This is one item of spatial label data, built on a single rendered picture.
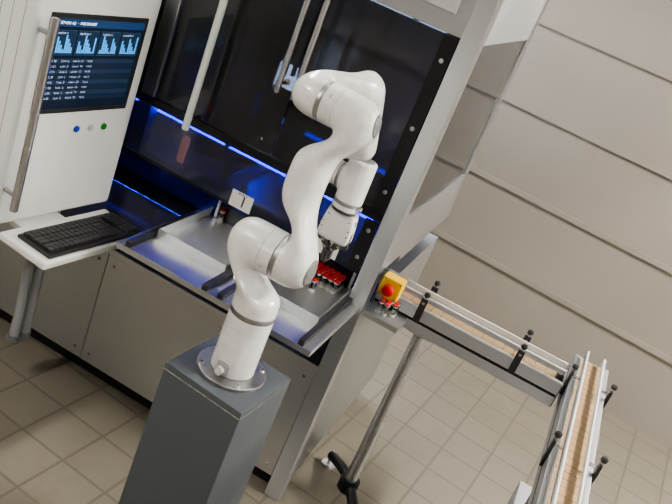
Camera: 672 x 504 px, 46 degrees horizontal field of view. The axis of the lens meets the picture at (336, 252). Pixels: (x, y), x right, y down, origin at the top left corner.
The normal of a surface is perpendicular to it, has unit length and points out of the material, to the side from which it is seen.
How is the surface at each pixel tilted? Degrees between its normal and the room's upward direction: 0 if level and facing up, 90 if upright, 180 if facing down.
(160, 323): 90
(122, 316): 90
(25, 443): 0
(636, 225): 90
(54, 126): 90
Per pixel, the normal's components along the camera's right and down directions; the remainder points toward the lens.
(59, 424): 0.35, -0.85
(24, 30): -0.47, 0.21
